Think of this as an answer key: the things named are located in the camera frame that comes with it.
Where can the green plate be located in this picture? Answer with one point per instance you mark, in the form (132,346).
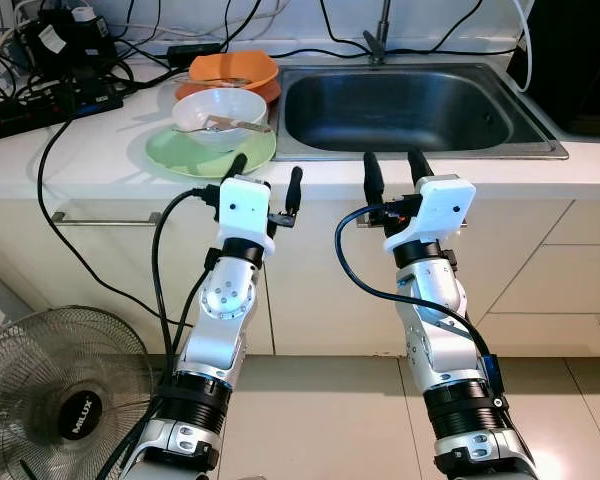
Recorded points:
(180,158)

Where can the metal spoon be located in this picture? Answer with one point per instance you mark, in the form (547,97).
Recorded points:
(242,126)

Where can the large black power adapter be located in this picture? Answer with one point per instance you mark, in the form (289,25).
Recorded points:
(75,45)

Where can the grey floor fan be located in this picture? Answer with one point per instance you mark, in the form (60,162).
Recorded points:
(40,370)

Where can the black power strip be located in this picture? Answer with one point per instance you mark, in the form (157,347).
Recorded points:
(50,105)

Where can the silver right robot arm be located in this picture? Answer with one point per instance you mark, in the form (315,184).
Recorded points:
(440,300)

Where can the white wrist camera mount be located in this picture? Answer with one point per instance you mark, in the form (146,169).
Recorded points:
(440,205)
(242,205)

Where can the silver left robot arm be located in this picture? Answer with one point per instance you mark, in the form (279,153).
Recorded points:
(225,300)

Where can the metal utensil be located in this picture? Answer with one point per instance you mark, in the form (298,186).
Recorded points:
(225,81)

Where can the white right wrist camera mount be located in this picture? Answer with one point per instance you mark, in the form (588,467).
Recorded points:
(440,205)

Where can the chrome faucet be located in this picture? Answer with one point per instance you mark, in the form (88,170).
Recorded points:
(380,45)

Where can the stainless steel sink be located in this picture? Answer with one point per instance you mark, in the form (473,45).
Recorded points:
(400,110)

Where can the small black adapter brick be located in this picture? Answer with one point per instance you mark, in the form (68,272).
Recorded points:
(195,50)

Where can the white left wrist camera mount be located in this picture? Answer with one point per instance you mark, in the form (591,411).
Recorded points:
(242,205)

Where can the orange plate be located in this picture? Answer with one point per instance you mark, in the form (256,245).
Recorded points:
(185,90)

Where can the white bowl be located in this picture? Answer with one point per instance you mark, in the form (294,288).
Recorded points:
(215,105)

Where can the white kitchen cabinet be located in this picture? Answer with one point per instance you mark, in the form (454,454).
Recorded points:
(310,290)

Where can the orange bowl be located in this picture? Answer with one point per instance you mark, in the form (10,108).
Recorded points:
(245,68)

